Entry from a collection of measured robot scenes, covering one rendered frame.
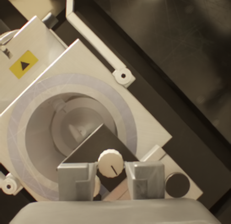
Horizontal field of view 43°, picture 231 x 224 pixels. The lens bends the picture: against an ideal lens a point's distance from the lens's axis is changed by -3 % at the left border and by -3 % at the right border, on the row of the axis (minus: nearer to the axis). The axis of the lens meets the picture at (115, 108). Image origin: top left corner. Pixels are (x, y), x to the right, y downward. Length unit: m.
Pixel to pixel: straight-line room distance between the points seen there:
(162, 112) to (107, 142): 0.13
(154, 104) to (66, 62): 0.12
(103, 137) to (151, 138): 0.04
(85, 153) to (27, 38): 0.10
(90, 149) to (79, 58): 0.06
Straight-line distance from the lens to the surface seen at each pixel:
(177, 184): 0.19
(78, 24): 0.21
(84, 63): 0.21
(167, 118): 0.31
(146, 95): 0.30
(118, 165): 0.18
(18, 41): 0.24
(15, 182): 0.22
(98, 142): 0.19
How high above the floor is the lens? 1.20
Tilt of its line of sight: 1 degrees down
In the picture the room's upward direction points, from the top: 44 degrees counter-clockwise
